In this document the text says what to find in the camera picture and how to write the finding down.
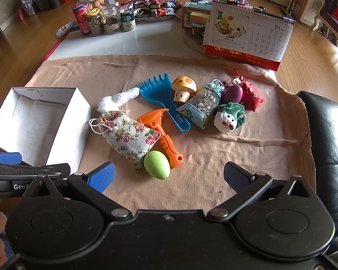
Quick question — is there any blue toy rake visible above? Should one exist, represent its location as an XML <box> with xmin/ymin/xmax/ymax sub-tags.
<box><xmin>138</xmin><ymin>73</ymin><xmax>191</xmax><ymax>133</ymax></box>

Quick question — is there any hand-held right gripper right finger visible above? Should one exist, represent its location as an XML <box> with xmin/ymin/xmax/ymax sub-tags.
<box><xmin>207</xmin><ymin>161</ymin><xmax>318</xmax><ymax>222</ymax></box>

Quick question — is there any desk calendar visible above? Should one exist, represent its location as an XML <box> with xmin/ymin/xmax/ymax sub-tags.
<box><xmin>204</xmin><ymin>0</ymin><xmax>296</xmax><ymax>72</ymax></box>

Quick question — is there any orange toy hammer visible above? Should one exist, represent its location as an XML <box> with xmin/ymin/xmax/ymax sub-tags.
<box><xmin>137</xmin><ymin>108</ymin><xmax>184</xmax><ymax>169</ymax></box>

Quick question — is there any red tin can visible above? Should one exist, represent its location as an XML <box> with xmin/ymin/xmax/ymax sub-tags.
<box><xmin>72</xmin><ymin>2</ymin><xmax>91</xmax><ymax>36</ymax></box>

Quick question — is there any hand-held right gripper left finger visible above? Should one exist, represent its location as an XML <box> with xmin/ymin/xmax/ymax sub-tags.
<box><xmin>20</xmin><ymin>161</ymin><xmax>133</xmax><ymax>221</ymax></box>

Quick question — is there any beige blanket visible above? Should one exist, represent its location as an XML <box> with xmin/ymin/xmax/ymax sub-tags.
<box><xmin>25</xmin><ymin>54</ymin><xmax>317</xmax><ymax>207</ymax></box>

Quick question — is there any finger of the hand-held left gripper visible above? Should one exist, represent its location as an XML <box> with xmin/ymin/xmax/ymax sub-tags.
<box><xmin>0</xmin><ymin>162</ymin><xmax>71</xmax><ymax>180</ymax></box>
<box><xmin>0</xmin><ymin>151</ymin><xmax>23</xmax><ymax>166</ymax></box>

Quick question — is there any black leather chair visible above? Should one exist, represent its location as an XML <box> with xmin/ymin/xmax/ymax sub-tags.
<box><xmin>295</xmin><ymin>90</ymin><xmax>338</xmax><ymax>265</ymax></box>

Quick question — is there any green hat snowman plush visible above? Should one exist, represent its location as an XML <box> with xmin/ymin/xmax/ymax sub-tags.
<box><xmin>213</xmin><ymin>102</ymin><xmax>247</xmax><ymax>133</ymax></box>

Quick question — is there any red embroidered pouch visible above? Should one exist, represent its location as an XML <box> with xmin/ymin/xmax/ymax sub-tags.
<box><xmin>225</xmin><ymin>70</ymin><xmax>266</xmax><ymax>113</ymax></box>

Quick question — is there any blue sachet bag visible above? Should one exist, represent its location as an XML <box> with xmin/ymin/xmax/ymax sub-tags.
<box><xmin>176</xmin><ymin>78</ymin><xmax>226</xmax><ymax>130</ymax></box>

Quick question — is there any white framed bench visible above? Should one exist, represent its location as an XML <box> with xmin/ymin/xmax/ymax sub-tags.
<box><xmin>312</xmin><ymin>0</ymin><xmax>338</xmax><ymax>54</ymax></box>

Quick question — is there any glass jar dark label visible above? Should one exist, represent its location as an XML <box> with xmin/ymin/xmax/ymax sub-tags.
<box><xmin>102</xmin><ymin>5</ymin><xmax>122</xmax><ymax>35</ymax></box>

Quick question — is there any yellow mushroom toy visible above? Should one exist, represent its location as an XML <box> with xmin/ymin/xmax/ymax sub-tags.
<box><xmin>171</xmin><ymin>76</ymin><xmax>198</xmax><ymax>104</ymax></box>

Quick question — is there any floral drawstring bag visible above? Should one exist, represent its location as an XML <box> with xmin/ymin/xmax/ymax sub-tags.
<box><xmin>89</xmin><ymin>110</ymin><xmax>162</xmax><ymax>173</ymax></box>

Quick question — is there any purple toy egg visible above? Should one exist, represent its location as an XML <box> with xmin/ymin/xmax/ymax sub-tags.
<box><xmin>221</xmin><ymin>85</ymin><xmax>244</xmax><ymax>105</ymax></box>

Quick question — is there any small dark glass jar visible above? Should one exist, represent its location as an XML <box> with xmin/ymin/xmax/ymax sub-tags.
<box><xmin>191</xmin><ymin>22</ymin><xmax>208</xmax><ymax>39</ymax></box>

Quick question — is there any large glass nut jar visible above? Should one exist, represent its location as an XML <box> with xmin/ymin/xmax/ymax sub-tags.
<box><xmin>77</xmin><ymin>0</ymin><xmax>105</xmax><ymax>12</ymax></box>

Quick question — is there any round woven mat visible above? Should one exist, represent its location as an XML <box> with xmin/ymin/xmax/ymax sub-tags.
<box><xmin>184</xmin><ymin>28</ymin><xmax>215</xmax><ymax>60</ymax></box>

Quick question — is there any pile of snack packets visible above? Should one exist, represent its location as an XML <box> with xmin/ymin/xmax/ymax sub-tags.
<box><xmin>120</xmin><ymin>0</ymin><xmax>184</xmax><ymax>22</ymax></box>

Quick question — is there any yellow lid seed jar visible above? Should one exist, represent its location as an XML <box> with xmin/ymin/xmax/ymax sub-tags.
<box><xmin>85</xmin><ymin>8</ymin><xmax>104</xmax><ymax>37</ymax></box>

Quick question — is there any white green drink can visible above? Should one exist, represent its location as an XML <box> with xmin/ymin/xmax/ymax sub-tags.
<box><xmin>120</xmin><ymin>7</ymin><xmax>137</xmax><ymax>32</ymax></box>

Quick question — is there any colourful cardboard box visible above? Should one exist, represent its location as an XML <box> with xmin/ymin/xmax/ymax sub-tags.
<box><xmin>181</xmin><ymin>1</ymin><xmax>215</xmax><ymax>30</ymax></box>

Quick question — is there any white cardboard box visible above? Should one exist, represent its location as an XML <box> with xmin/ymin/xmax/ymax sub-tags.
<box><xmin>0</xmin><ymin>87</ymin><xmax>92</xmax><ymax>167</ymax></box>

